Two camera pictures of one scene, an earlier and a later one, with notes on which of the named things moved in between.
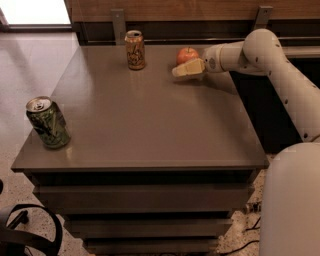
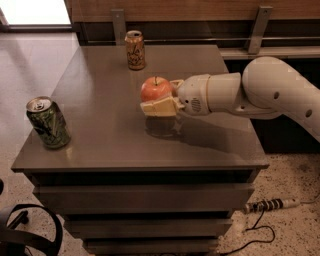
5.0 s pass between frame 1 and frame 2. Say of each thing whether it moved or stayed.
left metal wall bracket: stayed
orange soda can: stayed
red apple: moved
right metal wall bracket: stayed
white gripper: moved
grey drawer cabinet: stayed
